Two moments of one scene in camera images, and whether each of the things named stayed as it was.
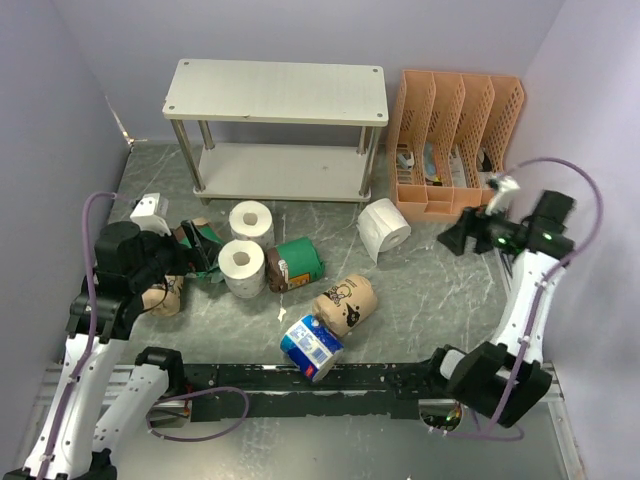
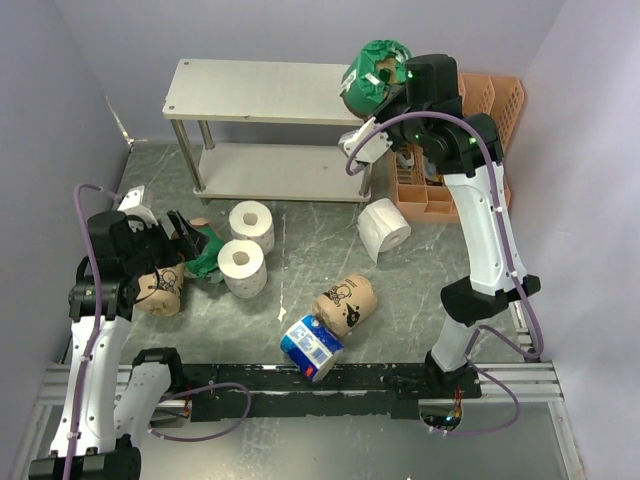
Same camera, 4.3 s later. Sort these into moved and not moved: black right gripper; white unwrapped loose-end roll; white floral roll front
Moved: black right gripper
Not moved: white floral roll front; white unwrapped loose-end roll
